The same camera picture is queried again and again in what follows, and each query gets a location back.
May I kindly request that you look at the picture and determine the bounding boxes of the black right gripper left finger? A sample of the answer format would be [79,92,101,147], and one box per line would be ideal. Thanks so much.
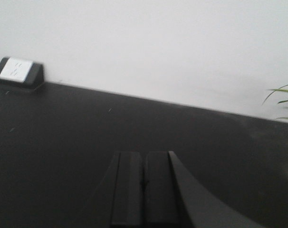
[82,152,143,228]

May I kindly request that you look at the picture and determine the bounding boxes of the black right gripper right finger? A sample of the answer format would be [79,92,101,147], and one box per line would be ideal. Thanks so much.
[144,151,261,228]

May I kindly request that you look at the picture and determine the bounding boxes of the green plant leaves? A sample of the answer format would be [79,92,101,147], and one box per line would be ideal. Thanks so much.
[262,84,288,121]

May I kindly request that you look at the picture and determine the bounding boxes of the black white power outlet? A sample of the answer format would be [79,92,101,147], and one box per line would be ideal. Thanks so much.
[0,57,45,90]

